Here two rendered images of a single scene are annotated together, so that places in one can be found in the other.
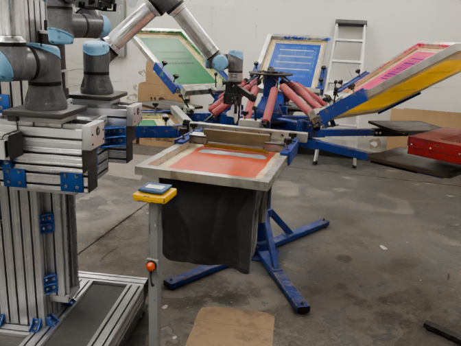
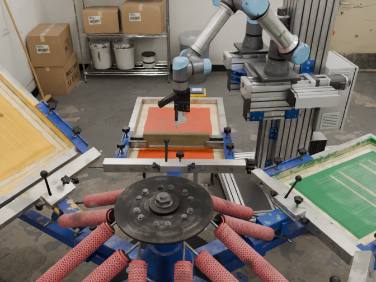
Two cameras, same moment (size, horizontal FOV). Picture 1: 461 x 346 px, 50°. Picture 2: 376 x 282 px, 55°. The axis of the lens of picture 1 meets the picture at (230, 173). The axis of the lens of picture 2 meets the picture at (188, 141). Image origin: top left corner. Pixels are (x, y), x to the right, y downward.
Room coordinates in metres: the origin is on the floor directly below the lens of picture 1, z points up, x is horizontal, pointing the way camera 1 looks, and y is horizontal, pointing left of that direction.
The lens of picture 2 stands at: (4.17, -0.37, 2.04)
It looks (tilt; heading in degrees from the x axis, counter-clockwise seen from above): 32 degrees down; 166
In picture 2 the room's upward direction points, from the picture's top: straight up
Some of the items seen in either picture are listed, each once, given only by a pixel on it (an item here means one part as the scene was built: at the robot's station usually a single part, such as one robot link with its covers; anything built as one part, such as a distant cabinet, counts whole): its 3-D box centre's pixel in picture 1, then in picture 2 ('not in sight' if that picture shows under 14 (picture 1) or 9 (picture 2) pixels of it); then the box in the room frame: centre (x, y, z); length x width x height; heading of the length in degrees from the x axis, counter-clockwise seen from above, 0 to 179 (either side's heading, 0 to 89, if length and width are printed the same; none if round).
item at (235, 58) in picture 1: (234, 61); (181, 69); (2.55, 0.00, 1.42); 0.09 x 0.08 x 0.11; 99
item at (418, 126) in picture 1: (354, 130); not in sight; (3.54, -0.88, 0.91); 1.34 x 0.40 x 0.08; 105
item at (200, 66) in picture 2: (216, 61); (197, 66); (2.52, 0.10, 1.41); 0.11 x 0.11 x 0.08; 9
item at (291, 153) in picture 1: (289, 152); (125, 148); (2.50, -0.30, 0.98); 0.30 x 0.05 x 0.07; 165
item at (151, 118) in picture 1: (133, 110); (349, 180); (3.12, 0.64, 1.05); 1.08 x 0.61 x 0.23; 105
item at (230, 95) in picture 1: (233, 93); (181, 99); (2.56, 0.00, 1.26); 0.09 x 0.08 x 0.12; 76
